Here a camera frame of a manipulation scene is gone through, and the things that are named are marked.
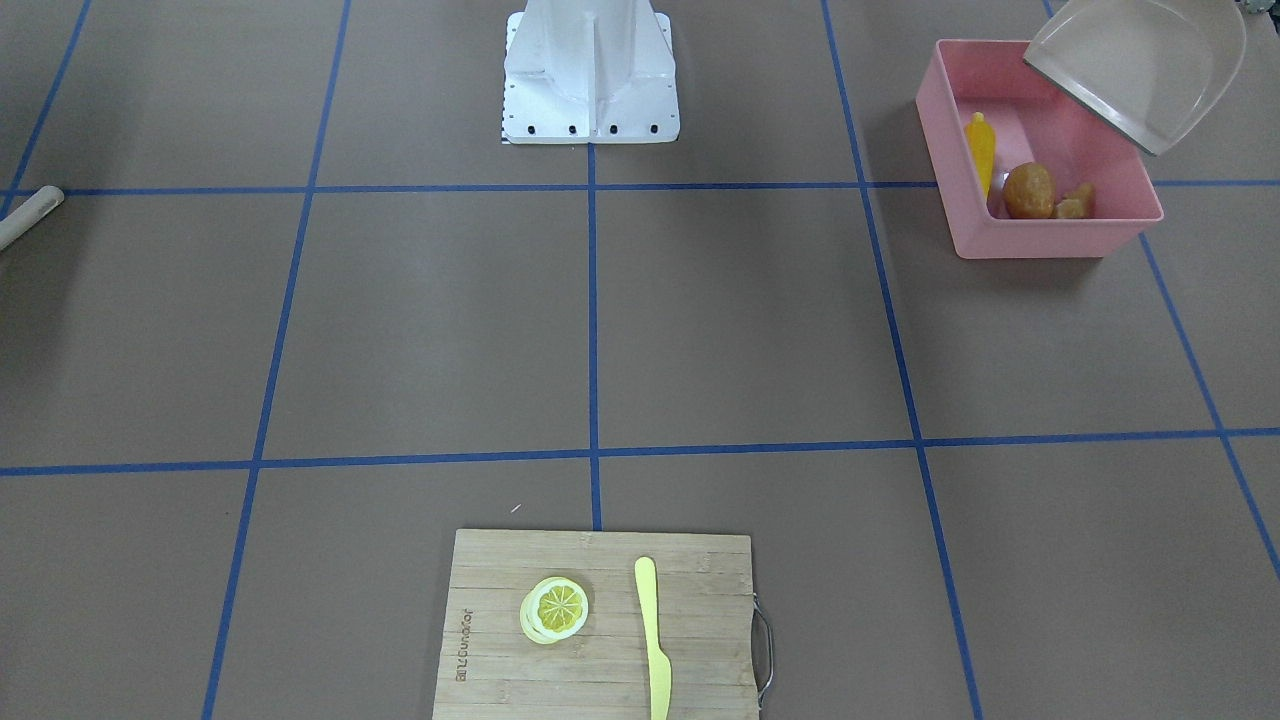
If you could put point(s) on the yellow toy corn cob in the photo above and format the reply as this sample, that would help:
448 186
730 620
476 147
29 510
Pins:
981 139

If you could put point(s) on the brown toy potato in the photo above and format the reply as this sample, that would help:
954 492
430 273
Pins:
1030 192

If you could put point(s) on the tan toy ginger root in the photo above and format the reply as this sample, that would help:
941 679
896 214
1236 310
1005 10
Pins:
1078 204

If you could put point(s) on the beige plastic dustpan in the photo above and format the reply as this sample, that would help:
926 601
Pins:
1153 70

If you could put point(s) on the beige hand brush black bristles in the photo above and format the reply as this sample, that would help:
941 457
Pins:
40 204

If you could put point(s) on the pink plastic bin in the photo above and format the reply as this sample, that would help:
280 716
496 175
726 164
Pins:
1033 120

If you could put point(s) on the wooden cutting board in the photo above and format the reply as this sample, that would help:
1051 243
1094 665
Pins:
488 669

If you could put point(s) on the yellow lemon slices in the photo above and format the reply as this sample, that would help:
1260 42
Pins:
554 610

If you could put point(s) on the yellow plastic knife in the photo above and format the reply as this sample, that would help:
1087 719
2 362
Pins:
660 670

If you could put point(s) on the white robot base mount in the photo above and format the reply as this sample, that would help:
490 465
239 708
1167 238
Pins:
589 72

